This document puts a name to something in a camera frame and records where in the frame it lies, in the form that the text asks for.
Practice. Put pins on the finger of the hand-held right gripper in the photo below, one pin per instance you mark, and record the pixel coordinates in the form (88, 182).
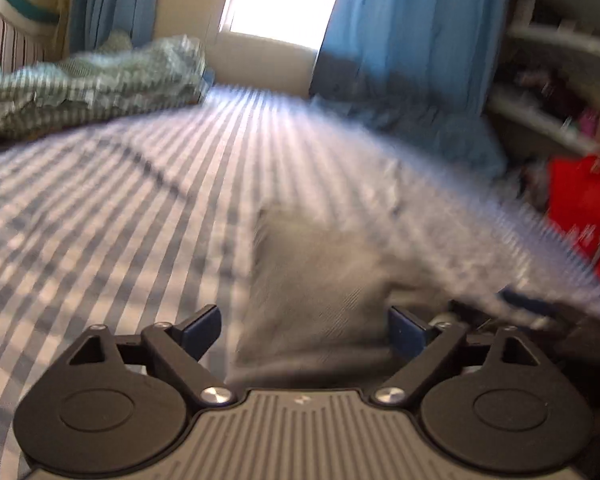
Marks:
(525, 300)

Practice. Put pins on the grey pants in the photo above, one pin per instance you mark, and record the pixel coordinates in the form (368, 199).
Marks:
(325, 285)

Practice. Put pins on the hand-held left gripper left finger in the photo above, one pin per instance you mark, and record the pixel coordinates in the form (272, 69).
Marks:
(204, 329)

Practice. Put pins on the bright window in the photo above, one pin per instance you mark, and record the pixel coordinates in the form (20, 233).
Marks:
(280, 0)

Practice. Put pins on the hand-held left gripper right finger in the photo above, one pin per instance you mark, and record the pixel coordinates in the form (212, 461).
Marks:
(404, 331)

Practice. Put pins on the red bag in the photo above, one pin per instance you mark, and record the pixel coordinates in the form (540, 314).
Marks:
(587, 210)

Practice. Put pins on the striped pillow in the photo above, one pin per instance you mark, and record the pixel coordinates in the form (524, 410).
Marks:
(12, 45)

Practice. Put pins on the blue white checked bed sheet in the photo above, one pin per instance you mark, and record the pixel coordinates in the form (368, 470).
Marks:
(130, 210)

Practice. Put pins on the white shelf unit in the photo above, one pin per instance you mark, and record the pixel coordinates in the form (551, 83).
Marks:
(550, 50)

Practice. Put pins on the blue curtain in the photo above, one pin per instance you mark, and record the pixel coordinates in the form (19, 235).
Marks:
(415, 50)
(115, 2)

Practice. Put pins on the green checked blanket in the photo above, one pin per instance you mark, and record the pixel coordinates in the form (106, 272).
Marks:
(90, 85)

